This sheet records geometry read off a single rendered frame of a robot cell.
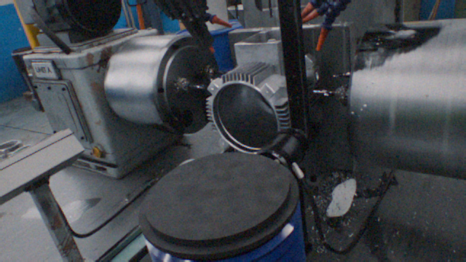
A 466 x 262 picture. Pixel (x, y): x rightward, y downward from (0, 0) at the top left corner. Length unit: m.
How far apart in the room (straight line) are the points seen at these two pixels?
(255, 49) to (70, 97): 0.54
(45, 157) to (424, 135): 0.58
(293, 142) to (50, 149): 0.40
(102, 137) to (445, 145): 0.81
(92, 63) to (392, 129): 0.72
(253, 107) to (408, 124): 0.41
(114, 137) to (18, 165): 0.42
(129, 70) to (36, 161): 0.33
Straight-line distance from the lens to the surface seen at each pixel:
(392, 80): 0.56
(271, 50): 0.71
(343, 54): 0.79
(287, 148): 0.53
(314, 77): 0.75
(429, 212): 0.80
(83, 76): 0.97
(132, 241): 0.63
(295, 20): 0.54
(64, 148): 0.67
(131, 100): 0.87
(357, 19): 0.89
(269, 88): 0.64
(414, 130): 0.56
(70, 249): 0.75
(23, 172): 0.64
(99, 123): 1.01
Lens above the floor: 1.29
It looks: 25 degrees down
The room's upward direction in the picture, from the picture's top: 11 degrees counter-clockwise
